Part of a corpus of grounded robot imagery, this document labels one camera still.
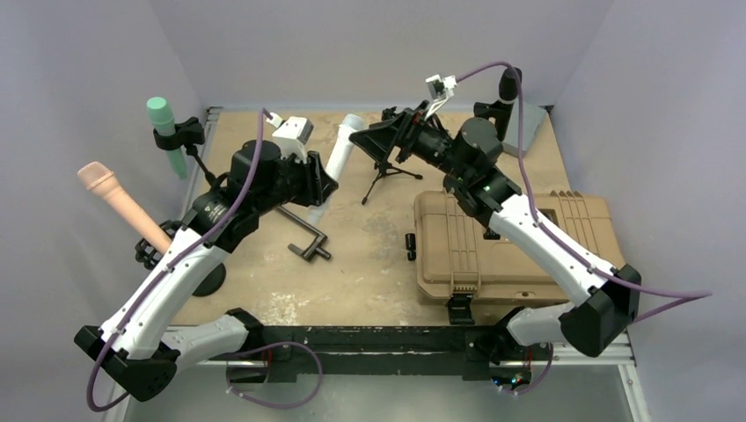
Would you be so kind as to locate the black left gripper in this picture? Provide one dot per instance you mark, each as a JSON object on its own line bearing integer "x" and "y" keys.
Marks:
{"x": 316, "y": 187}

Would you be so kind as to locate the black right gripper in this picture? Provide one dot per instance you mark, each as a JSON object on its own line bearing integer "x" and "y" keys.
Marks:
{"x": 418, "y": 131}

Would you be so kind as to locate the black tripod shock mount stand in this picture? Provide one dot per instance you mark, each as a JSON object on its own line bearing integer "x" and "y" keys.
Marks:
{"x": 380, "y": 152}

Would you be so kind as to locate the white microphone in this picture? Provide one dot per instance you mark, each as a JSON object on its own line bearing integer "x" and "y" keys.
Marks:
{"x": 338, "y": 159}

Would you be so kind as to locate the black round base clip stand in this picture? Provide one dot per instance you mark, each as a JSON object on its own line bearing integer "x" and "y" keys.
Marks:
{"x": 500, "y": 112}

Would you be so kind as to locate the black microphone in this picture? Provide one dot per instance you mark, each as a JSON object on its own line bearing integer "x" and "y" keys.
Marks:
{"x": 509, "y": 85}

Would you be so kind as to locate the pink microphone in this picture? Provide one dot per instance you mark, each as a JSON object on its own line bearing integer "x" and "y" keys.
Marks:
{"x": 101, "y": 181}

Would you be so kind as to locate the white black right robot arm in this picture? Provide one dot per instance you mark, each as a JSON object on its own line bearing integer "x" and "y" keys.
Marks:
{"x": 603, "y": 299}

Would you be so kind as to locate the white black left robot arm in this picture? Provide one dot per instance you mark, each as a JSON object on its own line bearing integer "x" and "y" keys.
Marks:
{"x": 135, "y": 346}

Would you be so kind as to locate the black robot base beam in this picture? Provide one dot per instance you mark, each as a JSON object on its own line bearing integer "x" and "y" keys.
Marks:
{"x": 470, "y": 353}

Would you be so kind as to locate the black clip stand green mic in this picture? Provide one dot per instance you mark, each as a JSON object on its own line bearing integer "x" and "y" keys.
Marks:
{"x": 190, "y": 134}

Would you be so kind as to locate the green microphone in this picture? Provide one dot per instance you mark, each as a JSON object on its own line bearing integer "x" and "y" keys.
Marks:
{"x": 163, "y": 121}

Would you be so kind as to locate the tan hard plastic case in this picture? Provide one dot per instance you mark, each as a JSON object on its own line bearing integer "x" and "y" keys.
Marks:
{"x": 456, "y": 255}

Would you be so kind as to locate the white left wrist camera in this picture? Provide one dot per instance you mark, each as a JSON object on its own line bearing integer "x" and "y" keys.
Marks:
{"x": 291, "y": 136}

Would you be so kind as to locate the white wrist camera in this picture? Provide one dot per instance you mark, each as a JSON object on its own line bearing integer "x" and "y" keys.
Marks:
{"x": 441, "y": 90}
{"x": 291, "y": 136}

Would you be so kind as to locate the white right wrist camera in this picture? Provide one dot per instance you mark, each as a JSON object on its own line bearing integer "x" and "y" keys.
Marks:
{"x": 441, "y": 90}

